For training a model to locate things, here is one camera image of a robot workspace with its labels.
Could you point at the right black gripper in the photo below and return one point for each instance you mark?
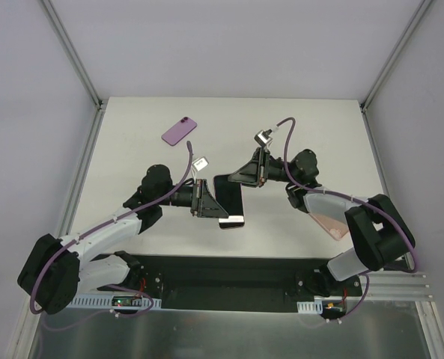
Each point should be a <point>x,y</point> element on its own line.
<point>263,167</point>

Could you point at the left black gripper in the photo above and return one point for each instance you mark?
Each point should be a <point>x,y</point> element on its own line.
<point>198,198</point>

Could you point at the phone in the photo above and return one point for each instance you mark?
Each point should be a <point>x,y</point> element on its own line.
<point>229,195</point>

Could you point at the purple smartphone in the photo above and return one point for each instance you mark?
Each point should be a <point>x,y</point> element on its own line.
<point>179,131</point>

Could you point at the pink phone case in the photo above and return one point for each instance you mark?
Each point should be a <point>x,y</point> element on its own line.
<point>334,228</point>

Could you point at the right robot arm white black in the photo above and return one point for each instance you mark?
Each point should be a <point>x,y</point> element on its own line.
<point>378,233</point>

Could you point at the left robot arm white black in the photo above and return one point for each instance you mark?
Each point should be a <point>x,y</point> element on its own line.
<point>59,268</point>

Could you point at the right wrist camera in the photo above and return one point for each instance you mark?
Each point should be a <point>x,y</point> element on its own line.
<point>263,138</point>

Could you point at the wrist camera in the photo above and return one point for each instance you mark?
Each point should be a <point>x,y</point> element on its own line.
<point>200,163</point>
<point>263,138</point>

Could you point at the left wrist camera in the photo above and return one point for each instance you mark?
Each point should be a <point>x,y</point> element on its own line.
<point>200,163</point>

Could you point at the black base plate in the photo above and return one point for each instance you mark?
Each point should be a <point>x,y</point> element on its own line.
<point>272,285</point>

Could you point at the right white cable duct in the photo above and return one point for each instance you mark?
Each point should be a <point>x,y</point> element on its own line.
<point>314,307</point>

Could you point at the white cable duct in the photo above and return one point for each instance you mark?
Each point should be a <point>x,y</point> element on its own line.
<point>314,307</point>
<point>102,301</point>

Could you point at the left white cable duct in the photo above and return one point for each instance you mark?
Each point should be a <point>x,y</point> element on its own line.
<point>102,301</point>

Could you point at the front aluminium rail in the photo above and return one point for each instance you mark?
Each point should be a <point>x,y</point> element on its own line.
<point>398,286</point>

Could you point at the right aluminium frame post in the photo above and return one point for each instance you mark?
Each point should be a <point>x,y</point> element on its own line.
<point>407,34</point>

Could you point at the aluminium frame post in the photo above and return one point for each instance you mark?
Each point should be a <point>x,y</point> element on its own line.
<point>407,34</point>
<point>70,51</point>

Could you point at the left aluminium frame post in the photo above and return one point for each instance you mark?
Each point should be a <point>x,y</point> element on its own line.
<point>70,51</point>

